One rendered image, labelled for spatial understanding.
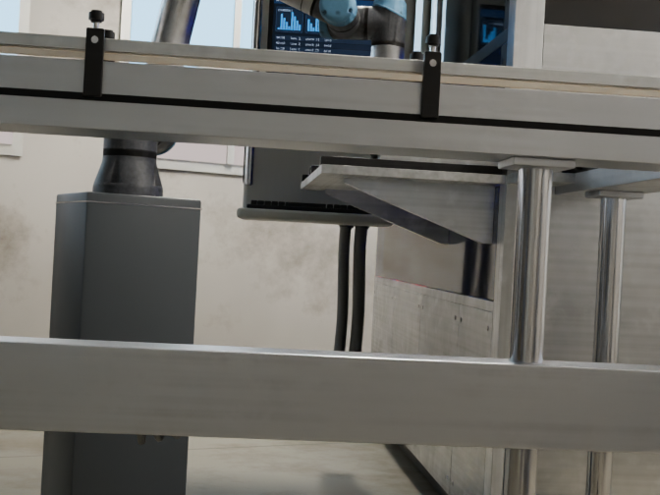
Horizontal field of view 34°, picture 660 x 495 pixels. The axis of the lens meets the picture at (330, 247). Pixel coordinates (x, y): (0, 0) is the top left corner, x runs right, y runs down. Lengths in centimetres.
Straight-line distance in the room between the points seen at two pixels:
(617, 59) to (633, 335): 60
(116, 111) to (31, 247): 372
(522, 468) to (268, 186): 190
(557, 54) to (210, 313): 335
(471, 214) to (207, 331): 317
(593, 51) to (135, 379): 136
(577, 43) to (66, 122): 130
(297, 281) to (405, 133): 418
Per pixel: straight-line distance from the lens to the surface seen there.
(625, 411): 163
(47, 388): 154
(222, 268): 549
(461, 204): 246
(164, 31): 255
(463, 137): 153
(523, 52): 243
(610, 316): 222
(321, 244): 573
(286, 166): 335
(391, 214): 294
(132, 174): 236
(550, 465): 246
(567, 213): 242
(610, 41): 249
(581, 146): 157
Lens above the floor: 70
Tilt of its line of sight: level
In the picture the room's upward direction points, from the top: 3 degrees clockwise
